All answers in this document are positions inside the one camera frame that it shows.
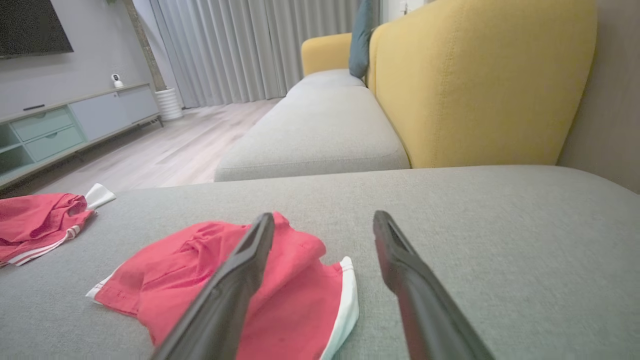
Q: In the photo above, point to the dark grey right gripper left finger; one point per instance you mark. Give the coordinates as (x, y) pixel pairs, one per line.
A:
(225, 300)

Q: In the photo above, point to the yellow sofa backrest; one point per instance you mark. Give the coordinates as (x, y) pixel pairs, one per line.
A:
(475, 85)

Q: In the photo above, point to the teal throw pillow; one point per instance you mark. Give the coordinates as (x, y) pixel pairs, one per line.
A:
(361, 45)

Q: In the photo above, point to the grey pleated curtain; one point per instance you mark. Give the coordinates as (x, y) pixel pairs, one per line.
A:
(235, 45)

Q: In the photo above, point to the red garment white striped trim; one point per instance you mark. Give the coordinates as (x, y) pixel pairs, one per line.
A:
(35, 220)

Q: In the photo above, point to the black wall television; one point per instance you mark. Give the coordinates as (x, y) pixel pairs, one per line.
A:
(25, 25)

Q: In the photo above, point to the brown plant trunk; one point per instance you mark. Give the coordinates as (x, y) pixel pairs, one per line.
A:
(145, 50)

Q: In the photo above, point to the black remote control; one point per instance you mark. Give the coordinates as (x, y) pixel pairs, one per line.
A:
(33, 107)

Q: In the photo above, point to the white ribbed plant pot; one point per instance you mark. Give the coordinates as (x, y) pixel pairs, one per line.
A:
(170, 105)

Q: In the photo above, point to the pale green tv cabinet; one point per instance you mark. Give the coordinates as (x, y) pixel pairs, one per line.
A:
(100, 112)

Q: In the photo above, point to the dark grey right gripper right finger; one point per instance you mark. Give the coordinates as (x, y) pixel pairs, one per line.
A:
(425, 310)

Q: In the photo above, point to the yellow sofa armrest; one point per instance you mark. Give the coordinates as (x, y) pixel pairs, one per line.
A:
(325, 52)

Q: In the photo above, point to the small white security camera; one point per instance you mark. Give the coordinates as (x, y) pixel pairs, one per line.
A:
(116, 80)

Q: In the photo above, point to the red shorts white waistband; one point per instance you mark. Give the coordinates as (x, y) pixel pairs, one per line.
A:
(300, 300)

